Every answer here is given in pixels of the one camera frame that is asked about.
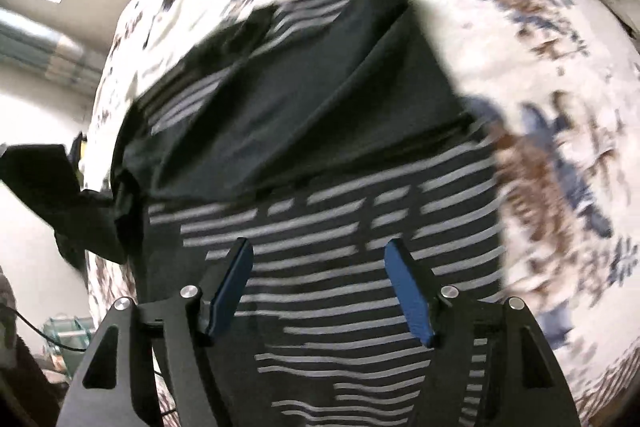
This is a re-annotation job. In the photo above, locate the floral blanket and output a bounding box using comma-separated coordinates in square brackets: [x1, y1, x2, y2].
[82, 0, 640, 427]

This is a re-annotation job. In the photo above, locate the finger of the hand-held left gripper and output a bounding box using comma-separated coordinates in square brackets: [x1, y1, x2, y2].
[0, 144, 85, 228]

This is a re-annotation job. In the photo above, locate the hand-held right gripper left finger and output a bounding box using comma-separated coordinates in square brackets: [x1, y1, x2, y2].
[60, 237, 255, 427]

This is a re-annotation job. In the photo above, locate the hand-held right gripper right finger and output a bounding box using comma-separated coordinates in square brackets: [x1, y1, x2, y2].
[384, 238, 583, 427]

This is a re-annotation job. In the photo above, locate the teal striped curtain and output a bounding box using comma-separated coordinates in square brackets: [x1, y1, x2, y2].
[0, 7, 108, 90]

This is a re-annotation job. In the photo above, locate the black striped garment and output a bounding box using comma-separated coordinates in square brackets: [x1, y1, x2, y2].
[55, 0, 508, 427]

